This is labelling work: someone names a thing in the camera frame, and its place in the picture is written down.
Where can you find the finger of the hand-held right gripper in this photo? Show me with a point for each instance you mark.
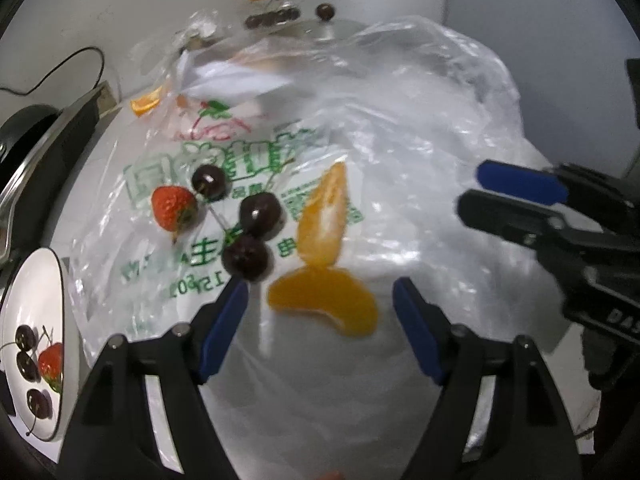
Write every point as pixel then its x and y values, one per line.
pixel 500 212
pixel 520 182

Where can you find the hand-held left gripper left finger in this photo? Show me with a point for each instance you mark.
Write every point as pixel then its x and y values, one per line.
pixel 222 325

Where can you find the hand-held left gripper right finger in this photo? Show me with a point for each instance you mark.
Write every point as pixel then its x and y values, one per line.
pixel 417 330

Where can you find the dark red cherry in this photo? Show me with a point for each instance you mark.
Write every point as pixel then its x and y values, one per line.
pixel 260 215
pixel 27 366
pixel 39 402
pixel 26 337
pixel 209 182
pixel 246 257

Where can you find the peeled orange segment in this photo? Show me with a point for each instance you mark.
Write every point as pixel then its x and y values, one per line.
pixel 322 215
pixel 325 300

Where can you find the red strawberry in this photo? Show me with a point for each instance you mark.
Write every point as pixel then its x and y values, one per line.
pixel 172 207
pixel 50 365

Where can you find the white plate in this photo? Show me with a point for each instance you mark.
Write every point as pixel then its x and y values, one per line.
pixel 35 290

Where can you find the clear printed plastic bag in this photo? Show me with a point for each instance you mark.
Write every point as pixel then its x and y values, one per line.
pixel 425 135

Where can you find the orange peel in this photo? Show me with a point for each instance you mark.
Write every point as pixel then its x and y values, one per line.
pixel 146 102

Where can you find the white plastic bag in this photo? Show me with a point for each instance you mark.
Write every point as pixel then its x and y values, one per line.
pixel 225 77

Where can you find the steel induction cooker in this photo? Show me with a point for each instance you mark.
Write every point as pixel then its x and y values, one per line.
pixel 65 130

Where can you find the black wok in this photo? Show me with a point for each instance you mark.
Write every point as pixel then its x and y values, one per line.
pixel 20 125

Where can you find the clear box of brown balls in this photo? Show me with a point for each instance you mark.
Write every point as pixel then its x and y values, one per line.
pixel 272 16

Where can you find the crumpled clear plastic wrap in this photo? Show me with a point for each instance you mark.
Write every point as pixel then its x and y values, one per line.
pixel 197 25

